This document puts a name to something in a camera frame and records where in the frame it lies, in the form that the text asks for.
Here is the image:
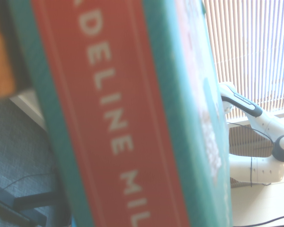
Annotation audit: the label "teal and red Madeline Miller book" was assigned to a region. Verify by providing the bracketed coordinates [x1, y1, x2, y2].
[8, 0, 234, 227]

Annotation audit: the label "white baseboard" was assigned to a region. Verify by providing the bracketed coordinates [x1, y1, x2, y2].
[9, 90, 47, 131]

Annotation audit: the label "white vertical window blinds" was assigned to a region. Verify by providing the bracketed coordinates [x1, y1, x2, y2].
[202, 0, 284, 114]

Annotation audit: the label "black metal stand legs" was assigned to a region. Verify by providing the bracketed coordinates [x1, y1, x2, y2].
[0, 183, 71, 227]

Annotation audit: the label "thin black floor cable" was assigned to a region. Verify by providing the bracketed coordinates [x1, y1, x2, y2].
[1, 172, 59, 191]

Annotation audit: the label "black cable on sill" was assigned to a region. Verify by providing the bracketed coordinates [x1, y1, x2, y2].
[233, 212, 284, 227]

